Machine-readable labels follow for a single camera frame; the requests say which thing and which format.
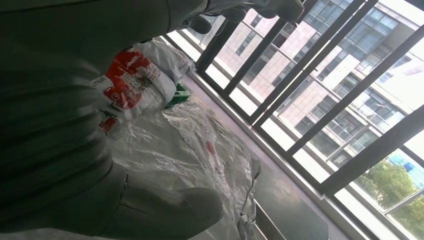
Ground white package red block print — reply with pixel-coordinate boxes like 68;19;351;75
88;39;197;136

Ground green tree outside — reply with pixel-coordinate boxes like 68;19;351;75
352;158;424;239

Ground grey printed courier package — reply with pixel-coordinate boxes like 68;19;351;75
107;98;263;240

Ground black window frame bars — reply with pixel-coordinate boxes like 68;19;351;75
162;0;424;240

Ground green plastic crate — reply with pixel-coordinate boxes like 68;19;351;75
164;82;192;110

